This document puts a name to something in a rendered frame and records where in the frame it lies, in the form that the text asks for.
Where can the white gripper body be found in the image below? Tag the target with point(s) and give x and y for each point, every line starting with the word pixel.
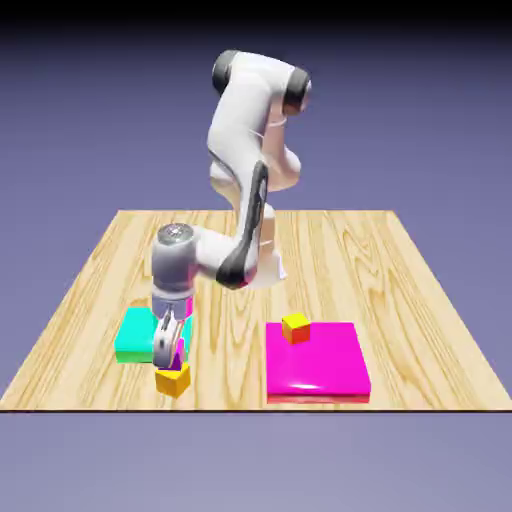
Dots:
pixel 164 344

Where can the small purple cube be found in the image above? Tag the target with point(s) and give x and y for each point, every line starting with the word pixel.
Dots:
pixel 178 356

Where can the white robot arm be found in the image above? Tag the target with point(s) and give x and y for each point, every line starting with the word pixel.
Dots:
pixel 240 120

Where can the small orange cube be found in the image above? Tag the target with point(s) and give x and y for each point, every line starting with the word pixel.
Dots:
pixel 172 382

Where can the small yellow cube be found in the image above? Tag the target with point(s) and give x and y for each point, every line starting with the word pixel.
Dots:
pixel 296 328

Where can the large teal box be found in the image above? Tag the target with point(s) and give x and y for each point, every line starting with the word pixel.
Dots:
pixel 134 334

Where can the large magenta box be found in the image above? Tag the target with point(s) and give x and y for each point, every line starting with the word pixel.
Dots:
pixel 320 364

